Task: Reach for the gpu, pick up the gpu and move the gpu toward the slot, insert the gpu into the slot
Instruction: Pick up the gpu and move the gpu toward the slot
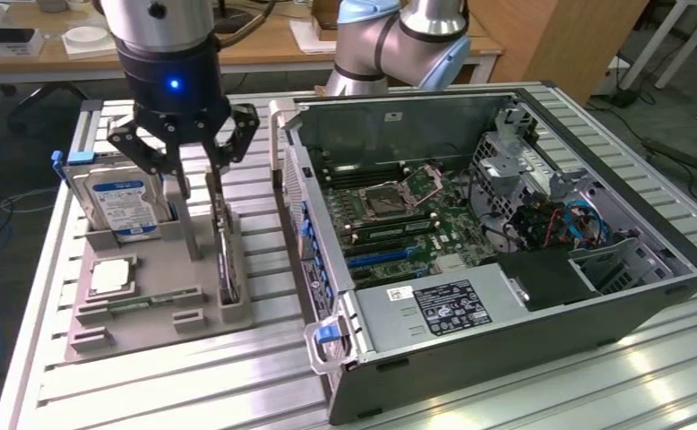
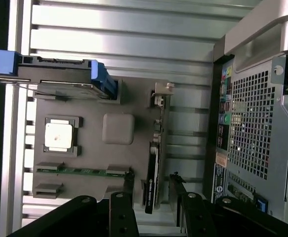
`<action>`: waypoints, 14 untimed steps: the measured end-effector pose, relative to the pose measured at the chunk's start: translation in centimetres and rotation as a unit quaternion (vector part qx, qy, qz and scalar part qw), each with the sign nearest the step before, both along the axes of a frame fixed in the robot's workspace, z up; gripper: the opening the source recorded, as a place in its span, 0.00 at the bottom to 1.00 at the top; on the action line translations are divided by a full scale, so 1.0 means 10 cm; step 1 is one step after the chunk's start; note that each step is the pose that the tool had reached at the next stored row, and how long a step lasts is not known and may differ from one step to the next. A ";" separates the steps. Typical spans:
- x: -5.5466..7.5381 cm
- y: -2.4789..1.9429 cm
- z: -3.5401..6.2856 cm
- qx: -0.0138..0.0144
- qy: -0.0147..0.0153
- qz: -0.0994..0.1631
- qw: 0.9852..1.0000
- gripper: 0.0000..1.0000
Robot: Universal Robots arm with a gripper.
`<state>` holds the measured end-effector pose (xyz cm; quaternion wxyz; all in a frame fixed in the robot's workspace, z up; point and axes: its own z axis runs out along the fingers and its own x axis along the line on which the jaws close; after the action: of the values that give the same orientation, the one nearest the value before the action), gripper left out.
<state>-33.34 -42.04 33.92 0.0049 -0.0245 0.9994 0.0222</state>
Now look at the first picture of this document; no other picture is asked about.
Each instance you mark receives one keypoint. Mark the black open PC case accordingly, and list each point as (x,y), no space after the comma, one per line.
(504,358)

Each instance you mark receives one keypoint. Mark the white round container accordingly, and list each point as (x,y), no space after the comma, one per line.
(90,42)

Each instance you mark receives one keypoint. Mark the wooden cabinet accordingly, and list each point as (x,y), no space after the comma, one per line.
(562,45)

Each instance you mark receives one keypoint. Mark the green motherboard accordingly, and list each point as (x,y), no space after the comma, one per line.
(449,242)

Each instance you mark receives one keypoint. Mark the blue release latch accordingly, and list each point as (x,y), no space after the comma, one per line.
(325,335)

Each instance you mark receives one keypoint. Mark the black plastic cover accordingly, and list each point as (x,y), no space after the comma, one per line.
(545,282)

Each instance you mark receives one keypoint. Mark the black intrusion switch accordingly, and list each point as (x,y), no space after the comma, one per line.
(307,173)

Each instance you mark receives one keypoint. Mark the green RAM stick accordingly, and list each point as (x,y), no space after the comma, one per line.
(144,303)

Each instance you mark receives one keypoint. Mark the white cardboard box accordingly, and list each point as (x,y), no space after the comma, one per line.
(19,49)

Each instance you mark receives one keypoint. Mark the wooden desk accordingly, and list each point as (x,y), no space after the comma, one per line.
(265,51)

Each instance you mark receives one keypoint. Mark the black stand base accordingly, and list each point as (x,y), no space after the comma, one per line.
(689,154)

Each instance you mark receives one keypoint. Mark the white paper stack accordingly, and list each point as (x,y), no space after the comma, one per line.
(311,42)

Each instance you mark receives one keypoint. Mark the grey plastic drive bracket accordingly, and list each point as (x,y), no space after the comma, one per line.
(622,269)

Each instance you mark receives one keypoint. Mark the hard disk with blue label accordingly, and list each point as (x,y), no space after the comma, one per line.
(120,201)

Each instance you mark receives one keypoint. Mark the grey cup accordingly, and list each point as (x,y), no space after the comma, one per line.
(54,5)

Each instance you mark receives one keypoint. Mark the blue card retention bracket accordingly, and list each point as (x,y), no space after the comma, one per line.
(307,224)

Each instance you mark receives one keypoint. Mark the installed RAM stick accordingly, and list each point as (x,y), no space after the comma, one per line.
(393,229)

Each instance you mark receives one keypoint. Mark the black chair base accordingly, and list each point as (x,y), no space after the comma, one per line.
(43,96)

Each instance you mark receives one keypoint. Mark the metal disk bay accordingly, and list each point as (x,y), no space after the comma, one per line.
(504,165)

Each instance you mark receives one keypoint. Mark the silver CPU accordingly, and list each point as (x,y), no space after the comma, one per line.
(111,277)

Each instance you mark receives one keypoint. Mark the graphics card with metal bracket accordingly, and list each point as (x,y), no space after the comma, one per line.
(227,262)

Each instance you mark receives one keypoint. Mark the black power adapter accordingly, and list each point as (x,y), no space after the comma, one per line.
(622,98)

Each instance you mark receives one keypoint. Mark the blue expansion slot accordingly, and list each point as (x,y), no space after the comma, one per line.
(381,257)

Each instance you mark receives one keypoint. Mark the silver power supply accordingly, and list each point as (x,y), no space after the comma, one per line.
(395,313)

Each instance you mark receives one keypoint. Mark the grey parts rack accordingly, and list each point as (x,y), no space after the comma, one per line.
(156,327)

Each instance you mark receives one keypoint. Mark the silver chipset heatsink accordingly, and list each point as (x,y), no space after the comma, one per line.
(453,263)

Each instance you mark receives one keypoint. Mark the metal socket cover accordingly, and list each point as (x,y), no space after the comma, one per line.
(426,181)

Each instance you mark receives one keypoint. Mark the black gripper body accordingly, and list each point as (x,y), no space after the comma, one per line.
(171,89)

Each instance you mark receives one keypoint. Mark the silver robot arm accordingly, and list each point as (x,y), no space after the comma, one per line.
(378,45)

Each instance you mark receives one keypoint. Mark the white table frame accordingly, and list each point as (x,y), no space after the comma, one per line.
(654,45)

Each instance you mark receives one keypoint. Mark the CPU socket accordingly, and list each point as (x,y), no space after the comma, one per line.
(386,201)

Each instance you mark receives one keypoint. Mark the white cup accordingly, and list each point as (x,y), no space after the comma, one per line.
(82,4)

